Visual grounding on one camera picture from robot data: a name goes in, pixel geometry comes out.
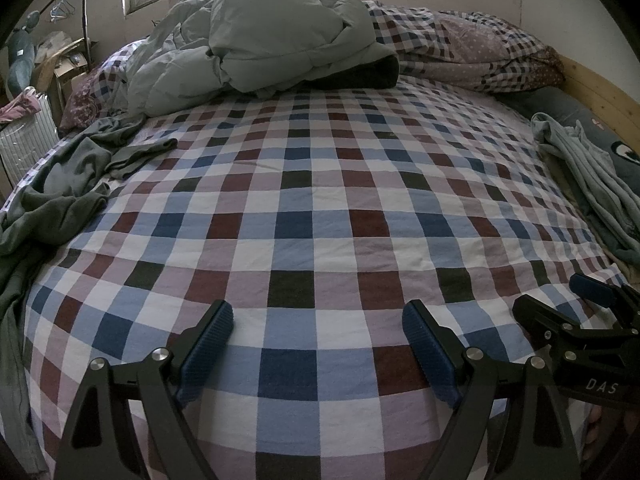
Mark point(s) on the black clothes rack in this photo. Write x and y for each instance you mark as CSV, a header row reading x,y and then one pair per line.
x,y
86,15

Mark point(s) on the white ribbed suitcase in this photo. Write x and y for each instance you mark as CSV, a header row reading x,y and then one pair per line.
x,y
25,145

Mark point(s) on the dark green shirt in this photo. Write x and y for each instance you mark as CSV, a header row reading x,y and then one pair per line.
x,y
65,180

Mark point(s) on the pink cloth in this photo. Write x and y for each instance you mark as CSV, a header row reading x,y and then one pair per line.
x,y
20,105

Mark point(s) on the floral pillow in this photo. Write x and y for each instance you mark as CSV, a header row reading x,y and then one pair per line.
x,y
87,102

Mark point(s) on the grey cartoon body pillow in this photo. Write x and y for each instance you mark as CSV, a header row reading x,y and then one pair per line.
x,y
565,105

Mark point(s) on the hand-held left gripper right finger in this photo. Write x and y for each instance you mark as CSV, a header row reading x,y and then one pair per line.
x,y
430,355

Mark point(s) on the cardboard box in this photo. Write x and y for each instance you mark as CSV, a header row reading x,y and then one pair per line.
x,y
67,62

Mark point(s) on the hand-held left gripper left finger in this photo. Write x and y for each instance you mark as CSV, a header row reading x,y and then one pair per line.
x,y
207,345

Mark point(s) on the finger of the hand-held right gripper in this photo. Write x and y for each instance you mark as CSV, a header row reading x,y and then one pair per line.
x,y
595,291
535,316

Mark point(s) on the light green puffy quilt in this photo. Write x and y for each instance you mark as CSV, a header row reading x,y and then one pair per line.
x,y
280,25

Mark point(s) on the light green garment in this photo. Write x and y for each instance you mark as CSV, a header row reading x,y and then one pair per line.
x,y
590,180

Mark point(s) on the checkered bed sheet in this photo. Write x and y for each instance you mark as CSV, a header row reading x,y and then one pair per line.
x,y
320,210

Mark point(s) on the checkered folded quilt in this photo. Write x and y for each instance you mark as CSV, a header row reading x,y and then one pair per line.
x,y
465,45

